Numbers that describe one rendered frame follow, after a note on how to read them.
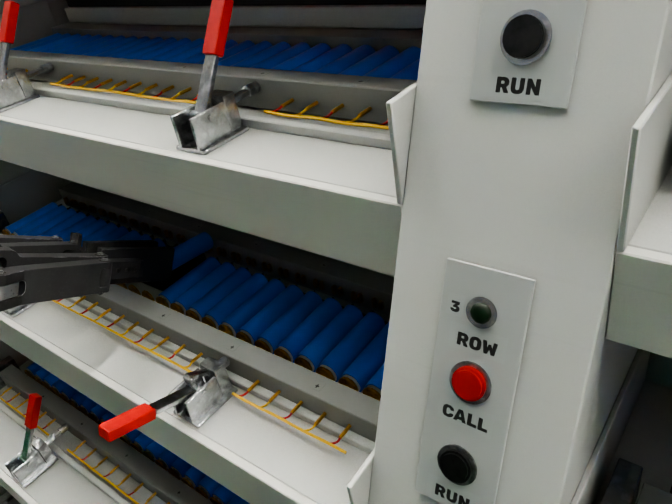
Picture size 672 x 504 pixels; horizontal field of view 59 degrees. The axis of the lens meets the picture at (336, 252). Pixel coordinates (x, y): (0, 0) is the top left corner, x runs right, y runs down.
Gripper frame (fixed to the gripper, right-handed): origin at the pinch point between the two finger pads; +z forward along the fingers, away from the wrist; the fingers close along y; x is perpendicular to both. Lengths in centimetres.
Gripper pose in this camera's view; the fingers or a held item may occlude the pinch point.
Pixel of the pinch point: (128, 261)
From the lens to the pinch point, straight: 54.5
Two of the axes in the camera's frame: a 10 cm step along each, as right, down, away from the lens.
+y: -7.7, -2.4, 5.9
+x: -1.8, 9.7, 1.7
